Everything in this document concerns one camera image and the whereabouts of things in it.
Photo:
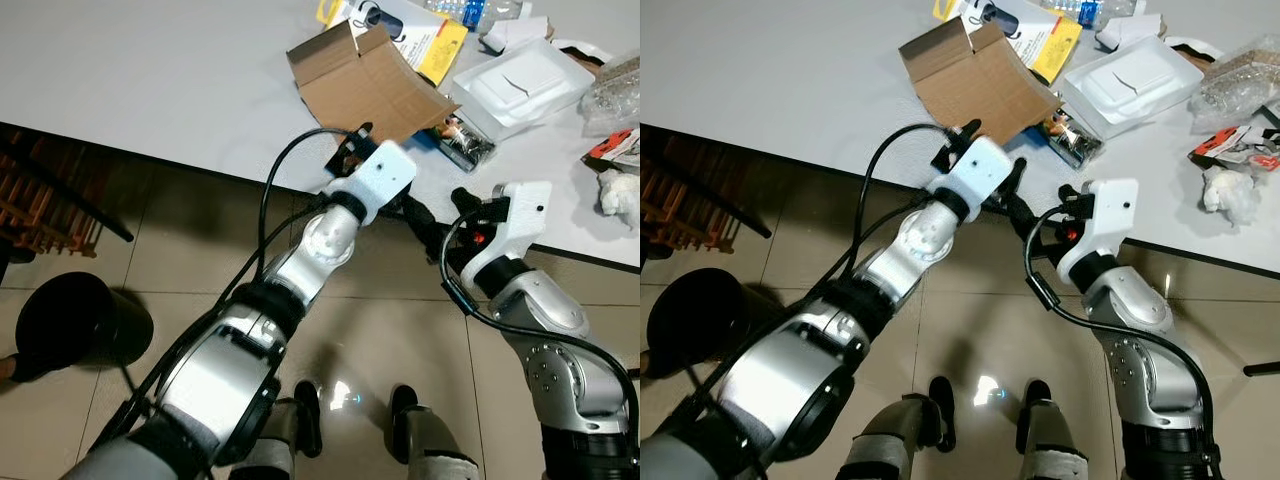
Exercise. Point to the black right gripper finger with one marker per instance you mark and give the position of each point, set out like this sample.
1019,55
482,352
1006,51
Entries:
1072,200
470,203

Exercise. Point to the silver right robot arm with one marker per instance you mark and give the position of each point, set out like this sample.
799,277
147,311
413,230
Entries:
545,330
1140,330

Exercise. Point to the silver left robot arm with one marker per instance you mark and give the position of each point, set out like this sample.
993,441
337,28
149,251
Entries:
225,370
800,370

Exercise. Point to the black rubbish bin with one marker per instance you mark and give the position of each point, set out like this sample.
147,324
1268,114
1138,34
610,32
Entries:
75,320
700,320

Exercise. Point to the colourful snack wrapper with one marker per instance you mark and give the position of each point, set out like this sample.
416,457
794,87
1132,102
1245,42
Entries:
1075,140
465,142

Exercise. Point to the brown cardboard box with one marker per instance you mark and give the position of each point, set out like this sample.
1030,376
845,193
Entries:
975,85
365,85

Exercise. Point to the white foam food container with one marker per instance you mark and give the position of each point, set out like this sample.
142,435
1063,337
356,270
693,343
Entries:
1135,85
520,85

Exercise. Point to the yellow white product box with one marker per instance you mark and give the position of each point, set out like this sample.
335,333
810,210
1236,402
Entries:
1045,38
425,38

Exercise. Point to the white crumpled tissue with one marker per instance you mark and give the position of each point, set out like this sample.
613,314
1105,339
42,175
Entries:
1230,195
620,195

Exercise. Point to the red black wrapper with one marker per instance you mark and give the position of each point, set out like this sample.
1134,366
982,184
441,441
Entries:
615,150
1235,148

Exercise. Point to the white crumpled paper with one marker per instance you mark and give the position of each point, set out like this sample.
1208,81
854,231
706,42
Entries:
515,35
1130,30

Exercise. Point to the clear crumpled plastic packaging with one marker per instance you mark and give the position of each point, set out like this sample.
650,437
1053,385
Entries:
1240,85
615,95

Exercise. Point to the clear plastic water bottle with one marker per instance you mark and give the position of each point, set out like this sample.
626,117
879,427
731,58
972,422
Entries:
1090,8
470,10

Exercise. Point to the brown white paper wrapper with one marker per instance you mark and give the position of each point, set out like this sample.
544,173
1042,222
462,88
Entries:
582,55
1195,50

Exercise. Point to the brown wooden rack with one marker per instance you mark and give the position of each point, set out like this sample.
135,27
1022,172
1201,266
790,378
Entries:
680,200
45,200

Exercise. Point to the black table leg brace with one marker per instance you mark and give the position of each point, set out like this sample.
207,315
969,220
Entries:
725,208
90,212
1262,369

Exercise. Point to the grey robot left leg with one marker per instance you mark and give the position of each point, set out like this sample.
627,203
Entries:
290,430
905,440

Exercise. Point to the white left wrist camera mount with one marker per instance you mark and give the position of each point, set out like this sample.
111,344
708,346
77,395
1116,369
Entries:
975,170
385,175

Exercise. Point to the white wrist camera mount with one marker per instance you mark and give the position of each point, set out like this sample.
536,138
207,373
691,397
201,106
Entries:
975,170
385,175
1105,215
520,215

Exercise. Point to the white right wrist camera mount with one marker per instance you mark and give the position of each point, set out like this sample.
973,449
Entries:
520,215
1105,215

